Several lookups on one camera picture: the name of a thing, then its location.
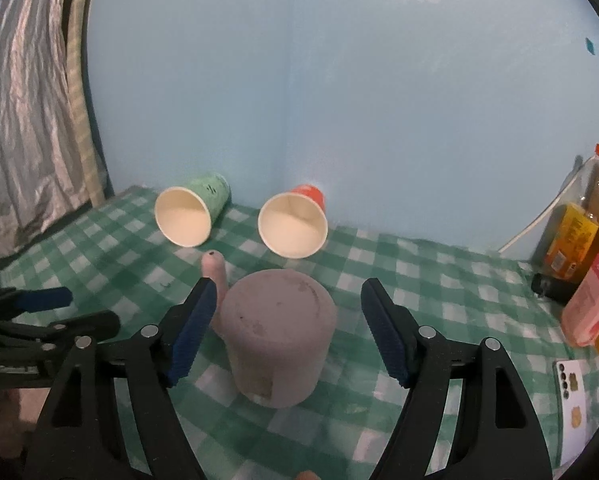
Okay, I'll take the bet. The white cable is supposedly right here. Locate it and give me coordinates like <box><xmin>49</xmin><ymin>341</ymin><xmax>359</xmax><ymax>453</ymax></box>
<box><xmin>496</xmin><ymin>155</ymin><xmax>586</xmax><ymax>256</ymax></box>

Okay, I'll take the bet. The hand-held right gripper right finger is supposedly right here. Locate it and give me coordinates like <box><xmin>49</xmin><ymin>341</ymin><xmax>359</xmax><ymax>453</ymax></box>
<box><xmin>360</xmin><ymin>277</ymin><xmax>553</xmax><ymax>480</ymax></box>

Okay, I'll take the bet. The orange paper cup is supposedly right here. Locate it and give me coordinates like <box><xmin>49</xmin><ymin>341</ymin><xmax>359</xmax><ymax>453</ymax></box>
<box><xmin>258</xmin><ymin>184</ymin><xmax>329</xmax><ymax>260</ymax></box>

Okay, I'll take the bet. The green paper cup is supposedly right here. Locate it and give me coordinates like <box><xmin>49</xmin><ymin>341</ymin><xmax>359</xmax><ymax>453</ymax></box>
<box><xmin>154</xmin><ymin>172</ymin><xmax>232</xmax><ymax>248</ymax></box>

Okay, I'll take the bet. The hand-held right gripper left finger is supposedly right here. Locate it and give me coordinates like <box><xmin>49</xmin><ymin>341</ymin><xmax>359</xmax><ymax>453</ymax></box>
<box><xmin>22</xmin><ymin>276</ymin><xmax>218</xmax><ymax>480</ymax></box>

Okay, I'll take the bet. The black small object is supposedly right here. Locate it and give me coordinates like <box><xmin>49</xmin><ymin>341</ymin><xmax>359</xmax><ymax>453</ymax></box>
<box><xmin>531</xmin><ymin>273</ymin><xmax>580</xmax><ymax>306</ymax></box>

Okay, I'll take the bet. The grey shiny curtain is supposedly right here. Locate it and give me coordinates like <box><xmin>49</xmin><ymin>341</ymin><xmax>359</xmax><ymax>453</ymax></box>
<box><xmin>0</xmin><ymin>0</ymin><xmax>111</xmax><ymax>267</ymax></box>

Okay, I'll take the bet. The white smartphone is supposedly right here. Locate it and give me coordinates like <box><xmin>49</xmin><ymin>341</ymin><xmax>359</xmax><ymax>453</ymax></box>
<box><xmin>552</xmin><ymin>357</ymin><xmax>599</xmax><ymax>467</ymax></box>

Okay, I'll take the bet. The pink carton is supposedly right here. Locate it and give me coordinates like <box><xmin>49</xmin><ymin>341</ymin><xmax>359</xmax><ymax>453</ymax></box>
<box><xmin>560</xmin><ymin>241</ymin><xmax>599</xmax><ymax>349</ymax></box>

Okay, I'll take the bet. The beige fabric strip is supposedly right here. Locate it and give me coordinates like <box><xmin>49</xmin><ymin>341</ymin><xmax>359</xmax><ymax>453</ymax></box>
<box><xmin>66</xmin><ymin>0</ymin><xmax>108</xmax><ymax>207</ymax></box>

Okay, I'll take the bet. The pink plastic mug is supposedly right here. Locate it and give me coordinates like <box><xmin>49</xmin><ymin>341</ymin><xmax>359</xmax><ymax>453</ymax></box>
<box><xmin>201</xmin><ymin>250</ymin><xmax>338</xmax><ymax>409</ymax></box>

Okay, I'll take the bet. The green checked tablecloth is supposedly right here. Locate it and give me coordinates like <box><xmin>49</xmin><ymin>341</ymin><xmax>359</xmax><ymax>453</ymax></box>
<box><xmin>0</xmin><ymin>185</ymin><xmax>599</xmax><ymax>480</ymax></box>

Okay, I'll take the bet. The orange-cap drink bottle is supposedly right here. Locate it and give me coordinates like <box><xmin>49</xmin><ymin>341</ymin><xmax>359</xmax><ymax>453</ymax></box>
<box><xmin>542</xmin><ymin>203</ymin><xmax>599</xmax><ymax>281</ymax></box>

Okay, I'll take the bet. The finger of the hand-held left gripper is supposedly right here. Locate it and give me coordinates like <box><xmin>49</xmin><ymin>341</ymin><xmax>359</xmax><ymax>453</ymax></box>
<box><xmin>0</xmin><ymin>286</ymin><xmax>74</xmax><ymax>319</ymax></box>
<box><xmin>0</xmin><ymin>310</ymin><xmax>122</xmax><ymax>357</ymax></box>

